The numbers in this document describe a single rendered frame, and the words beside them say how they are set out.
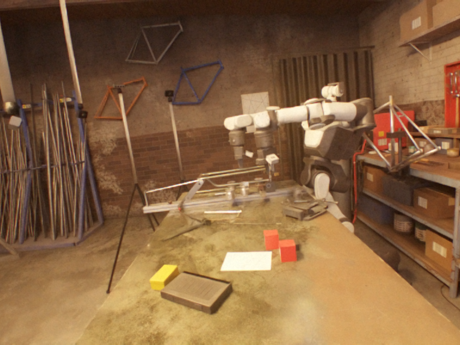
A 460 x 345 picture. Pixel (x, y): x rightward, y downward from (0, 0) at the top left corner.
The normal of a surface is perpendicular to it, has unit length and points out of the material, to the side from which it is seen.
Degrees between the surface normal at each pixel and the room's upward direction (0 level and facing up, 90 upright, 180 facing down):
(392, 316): 0
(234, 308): 0
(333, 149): 105
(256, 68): 90
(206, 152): 90
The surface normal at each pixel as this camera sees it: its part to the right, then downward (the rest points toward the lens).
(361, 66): -0.72, 0.22
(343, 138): 0.37, 0.36
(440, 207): 0.03, 0.19
